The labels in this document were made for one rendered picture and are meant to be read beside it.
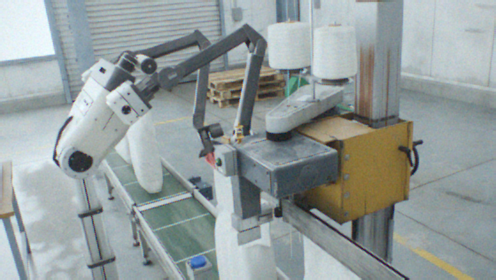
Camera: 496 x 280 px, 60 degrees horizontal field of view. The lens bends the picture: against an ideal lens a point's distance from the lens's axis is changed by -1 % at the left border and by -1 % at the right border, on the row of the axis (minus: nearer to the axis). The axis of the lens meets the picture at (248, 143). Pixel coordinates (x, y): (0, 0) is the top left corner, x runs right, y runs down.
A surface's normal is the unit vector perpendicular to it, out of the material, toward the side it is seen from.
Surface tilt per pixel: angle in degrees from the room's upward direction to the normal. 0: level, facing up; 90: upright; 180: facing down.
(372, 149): 90
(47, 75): 90
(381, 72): 90
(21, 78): 90
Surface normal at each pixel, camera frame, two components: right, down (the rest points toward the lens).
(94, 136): 0.11, 0.70
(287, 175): 0.47, 0.27
